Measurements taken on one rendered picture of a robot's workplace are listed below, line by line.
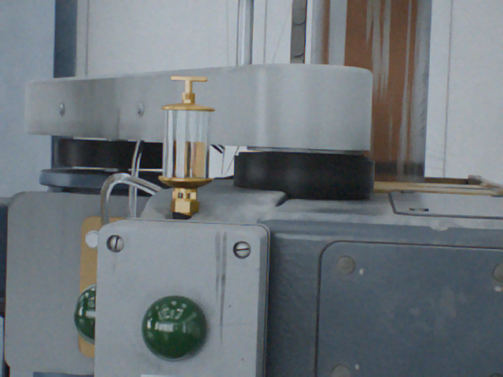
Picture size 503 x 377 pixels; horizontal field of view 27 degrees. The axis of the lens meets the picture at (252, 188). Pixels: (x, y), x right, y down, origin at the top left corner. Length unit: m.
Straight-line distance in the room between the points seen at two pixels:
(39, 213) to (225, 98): 0.32
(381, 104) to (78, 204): 0.30
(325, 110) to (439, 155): 5.07
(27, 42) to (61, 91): 4.62
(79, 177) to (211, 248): 0.50
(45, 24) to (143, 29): 0.61
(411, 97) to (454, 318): 0.51
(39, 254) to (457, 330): 0.51
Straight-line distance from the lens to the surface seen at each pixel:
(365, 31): 1.01
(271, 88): 0.63
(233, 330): 0.47
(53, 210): 0.94
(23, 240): 0.95
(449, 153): 5.69
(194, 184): 0.54
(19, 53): 5.55
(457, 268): 0.51
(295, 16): 1.07
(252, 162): 0.63
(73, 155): 0.98
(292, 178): 0.62
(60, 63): 5.89
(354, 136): 0.64
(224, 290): 0.47
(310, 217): 0.52
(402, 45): 1.01
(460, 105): 5.70
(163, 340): 0.46
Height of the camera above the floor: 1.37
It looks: 3 degrees down
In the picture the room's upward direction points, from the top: 2 degrees clockwise
